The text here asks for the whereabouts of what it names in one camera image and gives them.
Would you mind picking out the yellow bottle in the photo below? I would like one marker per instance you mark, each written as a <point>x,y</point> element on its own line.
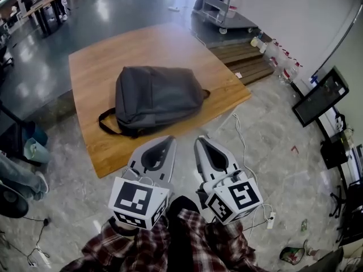
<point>254,42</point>

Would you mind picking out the black monitor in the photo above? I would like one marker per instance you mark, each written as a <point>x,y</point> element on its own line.
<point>320,98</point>

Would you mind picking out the clear water jug red cap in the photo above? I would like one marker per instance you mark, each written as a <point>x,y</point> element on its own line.
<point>290,72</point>
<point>279,61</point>
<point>273,48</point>

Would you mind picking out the long wooden work table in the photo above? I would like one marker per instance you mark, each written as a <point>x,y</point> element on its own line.
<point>45,4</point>

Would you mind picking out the white paper tag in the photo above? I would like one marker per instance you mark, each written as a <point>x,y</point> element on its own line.
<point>238,75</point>

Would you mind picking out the grey backpack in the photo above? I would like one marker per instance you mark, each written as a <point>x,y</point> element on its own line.
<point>158,95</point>

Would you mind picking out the light blue bin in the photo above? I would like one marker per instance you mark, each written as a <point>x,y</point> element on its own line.
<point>35,152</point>

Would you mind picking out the person's right forearm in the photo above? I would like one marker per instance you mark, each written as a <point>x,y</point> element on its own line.
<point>229,245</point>

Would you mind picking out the black and white figure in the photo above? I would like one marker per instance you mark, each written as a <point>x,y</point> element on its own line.
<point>339,123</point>

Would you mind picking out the black computer case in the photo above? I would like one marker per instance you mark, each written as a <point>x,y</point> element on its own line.
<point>334,153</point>

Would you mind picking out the person's plaid shirt torso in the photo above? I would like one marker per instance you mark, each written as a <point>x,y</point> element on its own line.
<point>193,237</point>

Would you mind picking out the grey platform cart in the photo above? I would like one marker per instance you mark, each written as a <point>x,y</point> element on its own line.
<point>232,21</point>

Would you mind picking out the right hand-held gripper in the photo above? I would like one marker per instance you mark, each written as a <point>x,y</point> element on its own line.
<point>235,200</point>

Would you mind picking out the white bottle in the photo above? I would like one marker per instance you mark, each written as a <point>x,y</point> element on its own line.
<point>263,47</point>

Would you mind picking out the black monitor stand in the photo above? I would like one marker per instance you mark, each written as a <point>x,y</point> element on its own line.
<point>339,174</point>

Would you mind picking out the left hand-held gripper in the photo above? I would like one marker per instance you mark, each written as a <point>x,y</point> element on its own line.
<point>133,197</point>

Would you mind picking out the black mesh waste basket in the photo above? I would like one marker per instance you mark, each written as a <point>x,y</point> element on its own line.
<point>292,255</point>

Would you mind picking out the wooden slatted pallet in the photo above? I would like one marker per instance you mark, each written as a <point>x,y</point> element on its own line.
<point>244,61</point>

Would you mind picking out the person's left forearm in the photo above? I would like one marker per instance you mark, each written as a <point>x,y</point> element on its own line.
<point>119,245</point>

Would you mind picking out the black round stool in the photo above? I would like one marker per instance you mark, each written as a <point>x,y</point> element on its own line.
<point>11,200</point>

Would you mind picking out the black metal frame table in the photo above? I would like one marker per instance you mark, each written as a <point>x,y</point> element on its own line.
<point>11,140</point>

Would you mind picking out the white power strip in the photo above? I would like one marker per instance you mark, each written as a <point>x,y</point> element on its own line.
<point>173,9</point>
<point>271,220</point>

